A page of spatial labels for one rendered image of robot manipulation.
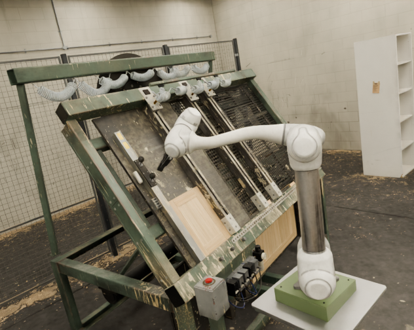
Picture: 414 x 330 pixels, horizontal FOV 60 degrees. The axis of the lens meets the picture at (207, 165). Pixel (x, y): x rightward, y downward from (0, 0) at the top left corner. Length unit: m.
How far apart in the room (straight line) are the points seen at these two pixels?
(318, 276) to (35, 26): 6.41
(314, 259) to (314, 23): 6.59
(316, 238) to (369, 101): 4.46
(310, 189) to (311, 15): 6.55
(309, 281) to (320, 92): 6.48
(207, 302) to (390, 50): 4.63
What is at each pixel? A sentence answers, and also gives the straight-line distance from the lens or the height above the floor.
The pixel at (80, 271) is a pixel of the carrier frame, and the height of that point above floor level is 0.78.
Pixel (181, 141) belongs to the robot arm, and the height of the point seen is 1.68.
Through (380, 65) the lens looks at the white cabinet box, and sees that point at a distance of 5.81.
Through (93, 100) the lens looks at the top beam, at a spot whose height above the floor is 1.92.
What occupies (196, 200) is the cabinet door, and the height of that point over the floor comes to 1.17.
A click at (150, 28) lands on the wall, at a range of 8.29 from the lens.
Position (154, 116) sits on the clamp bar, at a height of 1.73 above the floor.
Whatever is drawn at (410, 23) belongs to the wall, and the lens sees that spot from 7.14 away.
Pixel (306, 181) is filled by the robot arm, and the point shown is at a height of 1.45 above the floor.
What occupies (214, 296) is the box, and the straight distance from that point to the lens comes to 1.87.
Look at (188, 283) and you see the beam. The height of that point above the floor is 0.87.
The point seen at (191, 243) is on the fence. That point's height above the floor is 1.00.
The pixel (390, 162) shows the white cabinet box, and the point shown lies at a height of 0.23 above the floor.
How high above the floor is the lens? 1.93
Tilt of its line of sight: 14 degrees down
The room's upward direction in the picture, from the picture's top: 10 degrees counter-clockwise
